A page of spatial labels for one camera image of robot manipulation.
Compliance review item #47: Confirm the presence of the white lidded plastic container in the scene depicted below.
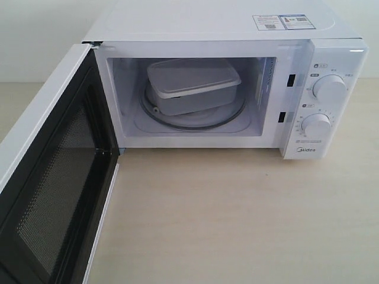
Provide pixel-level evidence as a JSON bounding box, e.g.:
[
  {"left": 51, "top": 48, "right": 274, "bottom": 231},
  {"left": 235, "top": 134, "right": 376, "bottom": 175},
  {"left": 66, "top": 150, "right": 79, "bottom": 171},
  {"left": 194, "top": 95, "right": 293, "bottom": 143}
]
[{"left": 147, "top": 58, "right": 241, "bottom": 116}]

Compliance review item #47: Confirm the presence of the white microwave door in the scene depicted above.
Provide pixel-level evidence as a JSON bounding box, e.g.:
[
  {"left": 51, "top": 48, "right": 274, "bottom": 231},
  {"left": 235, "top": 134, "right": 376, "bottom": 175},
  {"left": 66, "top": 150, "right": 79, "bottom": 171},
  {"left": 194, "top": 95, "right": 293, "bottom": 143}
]
[{"left": 1, "top": 43, "right": 120, "bottom": 283}]

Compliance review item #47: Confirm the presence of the glass microwave turntable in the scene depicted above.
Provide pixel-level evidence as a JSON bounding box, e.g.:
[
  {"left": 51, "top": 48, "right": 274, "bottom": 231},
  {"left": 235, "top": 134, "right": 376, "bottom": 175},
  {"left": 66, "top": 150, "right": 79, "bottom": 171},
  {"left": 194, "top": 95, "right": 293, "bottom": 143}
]
[{"left": 139, "top": 85, "right": 248, "bottom": 132}]

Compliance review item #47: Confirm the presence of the white microwave oven body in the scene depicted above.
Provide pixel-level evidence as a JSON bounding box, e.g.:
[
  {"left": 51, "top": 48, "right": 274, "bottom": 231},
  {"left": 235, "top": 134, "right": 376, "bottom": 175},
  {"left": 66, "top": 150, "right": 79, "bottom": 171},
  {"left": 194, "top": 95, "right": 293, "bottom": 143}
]
[{"left": 83, "top": 1, "right": 368, "bottom": 159}]

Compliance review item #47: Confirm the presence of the white lower timer knob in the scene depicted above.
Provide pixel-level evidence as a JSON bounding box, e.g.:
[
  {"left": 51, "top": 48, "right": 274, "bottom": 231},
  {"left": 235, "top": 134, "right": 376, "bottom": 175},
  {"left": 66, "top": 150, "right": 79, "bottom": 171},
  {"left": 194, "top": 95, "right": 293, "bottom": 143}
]
[{"left": 301, "top": 113, "right": 331, "bottom": 138}]

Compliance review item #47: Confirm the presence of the warning label sticker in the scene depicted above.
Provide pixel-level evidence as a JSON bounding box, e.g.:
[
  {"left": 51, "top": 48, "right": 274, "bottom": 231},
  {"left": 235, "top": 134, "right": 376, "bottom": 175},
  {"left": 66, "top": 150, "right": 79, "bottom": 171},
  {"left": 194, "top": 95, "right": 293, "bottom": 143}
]
[{"left": 252, "top": 14, "right": 315, "bottom": 31}]

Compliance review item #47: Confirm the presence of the white upper power knob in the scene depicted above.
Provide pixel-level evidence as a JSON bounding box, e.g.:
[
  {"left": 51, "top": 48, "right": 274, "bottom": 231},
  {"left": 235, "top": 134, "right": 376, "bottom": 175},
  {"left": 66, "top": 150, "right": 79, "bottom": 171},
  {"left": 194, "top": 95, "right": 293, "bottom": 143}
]
[{"left": 313, "top": 75, "right": 347, "bottom": 102}]

